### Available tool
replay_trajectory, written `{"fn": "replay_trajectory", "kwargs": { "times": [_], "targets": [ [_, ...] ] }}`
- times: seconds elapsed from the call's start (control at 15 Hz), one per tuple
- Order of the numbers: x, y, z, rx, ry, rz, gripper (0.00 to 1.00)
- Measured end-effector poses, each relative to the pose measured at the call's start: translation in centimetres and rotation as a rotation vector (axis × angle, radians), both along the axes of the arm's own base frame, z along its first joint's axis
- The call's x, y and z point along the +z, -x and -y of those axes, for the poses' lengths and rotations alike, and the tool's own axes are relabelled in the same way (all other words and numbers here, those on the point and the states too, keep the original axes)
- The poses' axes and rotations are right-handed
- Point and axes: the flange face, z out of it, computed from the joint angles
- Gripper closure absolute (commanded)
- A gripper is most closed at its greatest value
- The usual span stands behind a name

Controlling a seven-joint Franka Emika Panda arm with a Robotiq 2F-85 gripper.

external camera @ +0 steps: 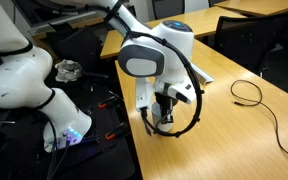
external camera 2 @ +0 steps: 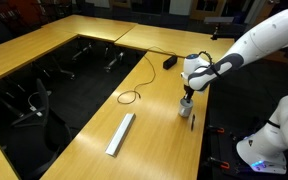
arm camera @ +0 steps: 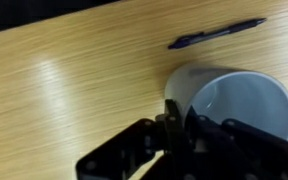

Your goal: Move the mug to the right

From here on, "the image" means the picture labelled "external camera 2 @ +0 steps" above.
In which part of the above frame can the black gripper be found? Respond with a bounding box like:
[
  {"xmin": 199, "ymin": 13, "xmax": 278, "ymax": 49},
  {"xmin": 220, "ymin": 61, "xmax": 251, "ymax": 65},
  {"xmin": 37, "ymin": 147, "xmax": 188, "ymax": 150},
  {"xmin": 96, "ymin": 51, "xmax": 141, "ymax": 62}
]
[{"xmin": 182, "ymin": 84, "xmax": 196, "ymax": 103}]

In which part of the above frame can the black robot base mat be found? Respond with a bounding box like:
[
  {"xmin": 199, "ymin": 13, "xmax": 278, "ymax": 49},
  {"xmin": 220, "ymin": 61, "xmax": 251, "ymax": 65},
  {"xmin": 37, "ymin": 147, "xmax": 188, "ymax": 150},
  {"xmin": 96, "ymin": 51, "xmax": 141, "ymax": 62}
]
[{"xmin": 203, "ymin": 122, "xmax": 288, "ymax": 180}]

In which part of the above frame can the black pen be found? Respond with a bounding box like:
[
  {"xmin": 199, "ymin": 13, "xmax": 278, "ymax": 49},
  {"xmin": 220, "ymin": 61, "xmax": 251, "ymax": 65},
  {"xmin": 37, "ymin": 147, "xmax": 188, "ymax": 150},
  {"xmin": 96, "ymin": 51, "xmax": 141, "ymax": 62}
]
[{"xmin": 190, "ymin": 113, "xmax": 197, "ymax": 132}]

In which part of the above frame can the black power adapter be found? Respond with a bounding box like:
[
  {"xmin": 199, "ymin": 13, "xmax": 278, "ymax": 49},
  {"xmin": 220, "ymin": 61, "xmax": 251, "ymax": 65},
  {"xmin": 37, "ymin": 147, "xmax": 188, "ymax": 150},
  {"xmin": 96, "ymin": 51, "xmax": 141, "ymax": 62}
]
[{"xmin": 162, "ymin": 55, "xmax": 179, "ymax": 70}]

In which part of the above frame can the silver aluminium angle bar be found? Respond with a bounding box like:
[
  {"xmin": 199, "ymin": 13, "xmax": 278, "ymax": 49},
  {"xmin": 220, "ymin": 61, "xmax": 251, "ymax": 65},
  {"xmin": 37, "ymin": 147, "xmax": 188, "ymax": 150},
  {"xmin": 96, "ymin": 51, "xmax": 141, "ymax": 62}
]
[{"xmin": 104, "ymin": 112, "xmax": 137, "ymax": 158}]

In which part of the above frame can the black chair base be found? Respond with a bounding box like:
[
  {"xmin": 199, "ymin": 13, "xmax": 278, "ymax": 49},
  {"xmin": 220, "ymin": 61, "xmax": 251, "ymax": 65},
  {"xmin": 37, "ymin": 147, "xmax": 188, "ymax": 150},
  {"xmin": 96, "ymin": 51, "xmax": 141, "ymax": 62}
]
[
  {"xmin": 103, "ymin": 45, "xmax": 126, "ymax": 73},
  {"xmin": 33, "ymin": 54, "xmax": 76, "ymax": 81},
  {"xmin": 71, "ymin": 41, "xmax": 96, "ymax": 63}
]

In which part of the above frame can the black office chair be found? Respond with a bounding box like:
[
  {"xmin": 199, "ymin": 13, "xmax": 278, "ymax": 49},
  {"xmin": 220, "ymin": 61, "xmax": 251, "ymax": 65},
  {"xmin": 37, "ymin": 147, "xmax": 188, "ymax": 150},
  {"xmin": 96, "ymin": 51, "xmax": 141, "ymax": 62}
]
[{"xmin": 3, "ymin": 78, "xmax": 74, "ymax": 180}]

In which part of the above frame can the orange handled black clamp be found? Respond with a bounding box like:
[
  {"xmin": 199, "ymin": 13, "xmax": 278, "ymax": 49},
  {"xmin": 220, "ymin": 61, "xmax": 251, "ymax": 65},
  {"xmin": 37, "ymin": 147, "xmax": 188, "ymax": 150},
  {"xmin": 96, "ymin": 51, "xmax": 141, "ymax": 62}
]
[
  {"xmin": 207, "ymin": 156, "xmax": 231, "ymax": 170},
  {"xmin": 207, "ymin": 124, "xmax": 226, "ymax": 135}
]

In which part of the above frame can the thin black cable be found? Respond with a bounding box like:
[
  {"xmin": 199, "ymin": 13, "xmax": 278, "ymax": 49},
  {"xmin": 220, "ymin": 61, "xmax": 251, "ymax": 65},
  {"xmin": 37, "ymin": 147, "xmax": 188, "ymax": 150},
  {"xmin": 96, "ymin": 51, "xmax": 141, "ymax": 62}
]
[{"xmin": 116, "ymin": 45, "xmax": 178, "ymax": 105}]

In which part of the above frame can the black camera stand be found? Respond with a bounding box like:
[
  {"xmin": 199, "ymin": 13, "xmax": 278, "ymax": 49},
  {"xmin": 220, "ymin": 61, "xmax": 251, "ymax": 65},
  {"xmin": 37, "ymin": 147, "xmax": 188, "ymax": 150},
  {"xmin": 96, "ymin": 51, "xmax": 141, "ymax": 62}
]
[{"xmin": 203, "ymin": 16, "xmax": 246, "ymax": 41}]

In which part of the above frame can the white cable with plug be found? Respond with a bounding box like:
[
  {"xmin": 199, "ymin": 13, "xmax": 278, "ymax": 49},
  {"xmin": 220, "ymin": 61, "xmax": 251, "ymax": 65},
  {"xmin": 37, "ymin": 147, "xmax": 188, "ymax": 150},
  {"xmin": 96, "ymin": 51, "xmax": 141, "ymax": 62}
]
[{"xmin": 27, "ymin": 90, "xmax": 52, "ymax": 118}]

